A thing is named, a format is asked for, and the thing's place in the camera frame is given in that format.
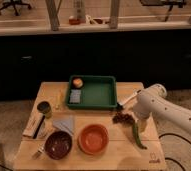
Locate dark red grape bunch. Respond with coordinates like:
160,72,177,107
112,112,135,125

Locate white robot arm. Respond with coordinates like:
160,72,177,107
132,84,191,134

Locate orange bowl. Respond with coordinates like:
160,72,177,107
78,124,109,155

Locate purple bowl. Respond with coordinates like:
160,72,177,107
44,131,72,160

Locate orange round fruit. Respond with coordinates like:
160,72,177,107
72,78,83,88

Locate blue grey sponge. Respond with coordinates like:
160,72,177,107
69,89,81,103

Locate green plastic tray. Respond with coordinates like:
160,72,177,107
65,74,118,111

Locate small yellow wooden piece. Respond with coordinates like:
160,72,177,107
55,91,61,110

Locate grey folded cloth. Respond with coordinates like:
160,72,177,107
52,116,74,135

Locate green chili pepper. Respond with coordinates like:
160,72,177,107
132,122,147,150

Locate red object on floor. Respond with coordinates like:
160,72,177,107
68,18,81,25

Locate silver fork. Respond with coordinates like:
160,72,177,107
32,144,45,159

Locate black office chair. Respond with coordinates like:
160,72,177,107
0,0,32,16

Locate black handled knife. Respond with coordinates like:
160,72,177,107
33,115,45,139

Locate black cable on floor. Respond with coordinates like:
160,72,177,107
158,132,191,171

